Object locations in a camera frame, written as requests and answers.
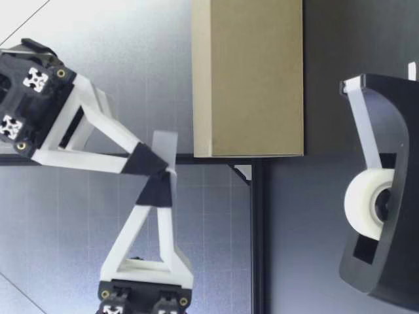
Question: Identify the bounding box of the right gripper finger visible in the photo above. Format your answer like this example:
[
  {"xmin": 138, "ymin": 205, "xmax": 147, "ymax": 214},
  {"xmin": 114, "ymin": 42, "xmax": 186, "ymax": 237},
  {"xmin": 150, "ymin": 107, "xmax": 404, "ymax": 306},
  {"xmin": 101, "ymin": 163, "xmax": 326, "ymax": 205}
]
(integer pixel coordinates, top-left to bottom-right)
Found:
[
  {"xmin": 86, "ymin": 87, "xmax": 115, "ymax": 123},
  {"xmin": 31, "ymin": 73, "xmax": 170, "ymax": 178}
]

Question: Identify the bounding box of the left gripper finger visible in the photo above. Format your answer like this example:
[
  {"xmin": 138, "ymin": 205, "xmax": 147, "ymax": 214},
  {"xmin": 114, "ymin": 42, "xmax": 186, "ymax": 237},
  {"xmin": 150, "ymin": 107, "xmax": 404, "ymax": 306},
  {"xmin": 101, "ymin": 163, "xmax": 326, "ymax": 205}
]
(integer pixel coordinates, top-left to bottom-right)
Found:
[{"xmin": 100, "ymin": 170, "xmax": 194, "ymax": 290}]

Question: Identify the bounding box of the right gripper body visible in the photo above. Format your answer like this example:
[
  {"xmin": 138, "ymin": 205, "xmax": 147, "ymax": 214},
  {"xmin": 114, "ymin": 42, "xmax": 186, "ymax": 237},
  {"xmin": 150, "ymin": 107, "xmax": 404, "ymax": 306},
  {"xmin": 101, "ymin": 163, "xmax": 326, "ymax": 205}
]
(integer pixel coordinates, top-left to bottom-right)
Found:
[{"xmin": 0, "ymin": 38, "xmax": 78, "ymax": 158}]

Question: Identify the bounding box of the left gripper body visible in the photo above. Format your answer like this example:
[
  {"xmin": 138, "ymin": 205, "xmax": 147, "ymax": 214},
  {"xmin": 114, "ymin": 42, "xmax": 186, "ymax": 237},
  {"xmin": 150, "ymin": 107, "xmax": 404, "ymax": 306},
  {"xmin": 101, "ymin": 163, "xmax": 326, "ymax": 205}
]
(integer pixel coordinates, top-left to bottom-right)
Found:
[{"xmin": 99, "ymin": 278, "xmax": 191, "ymax": 314}]

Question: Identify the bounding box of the cut piece of clear tape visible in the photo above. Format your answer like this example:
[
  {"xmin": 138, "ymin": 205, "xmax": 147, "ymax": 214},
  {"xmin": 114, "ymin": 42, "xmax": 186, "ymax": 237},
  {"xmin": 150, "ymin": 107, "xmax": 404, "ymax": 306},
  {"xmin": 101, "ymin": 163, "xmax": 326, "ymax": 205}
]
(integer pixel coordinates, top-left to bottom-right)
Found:
[{"xmin": 153, "ymin": 130, "xmax": 180, "ymax": 210}]

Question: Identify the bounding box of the brown cardboard box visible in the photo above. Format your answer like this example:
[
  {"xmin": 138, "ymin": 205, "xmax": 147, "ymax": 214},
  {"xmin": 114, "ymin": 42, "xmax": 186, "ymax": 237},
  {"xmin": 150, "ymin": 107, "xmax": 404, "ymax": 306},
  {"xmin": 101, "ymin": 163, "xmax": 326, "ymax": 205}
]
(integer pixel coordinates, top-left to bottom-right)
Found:
[{"xmin": 191, "ymin": 0, "xmax": 306, "ymax": 158}]

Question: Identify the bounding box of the black tape dispenser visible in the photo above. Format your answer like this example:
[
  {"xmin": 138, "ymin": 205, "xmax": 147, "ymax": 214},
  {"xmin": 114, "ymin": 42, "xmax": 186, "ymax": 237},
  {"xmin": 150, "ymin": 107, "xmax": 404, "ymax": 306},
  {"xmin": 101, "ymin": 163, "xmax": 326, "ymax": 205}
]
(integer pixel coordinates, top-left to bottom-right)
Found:
[{"xmin": 338, "ymin": 73, "xmax": 419, "ymax": 302}]

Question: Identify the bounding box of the pale frame corner bracket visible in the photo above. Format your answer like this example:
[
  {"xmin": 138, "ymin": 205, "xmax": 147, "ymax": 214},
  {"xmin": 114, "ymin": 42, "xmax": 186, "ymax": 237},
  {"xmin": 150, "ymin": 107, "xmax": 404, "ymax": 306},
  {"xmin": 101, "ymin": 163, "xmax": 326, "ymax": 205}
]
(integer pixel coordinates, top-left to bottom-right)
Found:
[{"xmin": 233, "ymin": 164, "xmax": 253, "ymax": 181}]

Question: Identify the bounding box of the black frame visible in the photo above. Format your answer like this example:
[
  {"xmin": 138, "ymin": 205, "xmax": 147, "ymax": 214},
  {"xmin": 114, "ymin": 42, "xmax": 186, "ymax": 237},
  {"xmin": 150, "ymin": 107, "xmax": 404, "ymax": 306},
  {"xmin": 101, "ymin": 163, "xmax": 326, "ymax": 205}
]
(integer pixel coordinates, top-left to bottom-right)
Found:
[{"xmin": 0, "ymin": 152, "xmax": 264, "ymax": 314}]

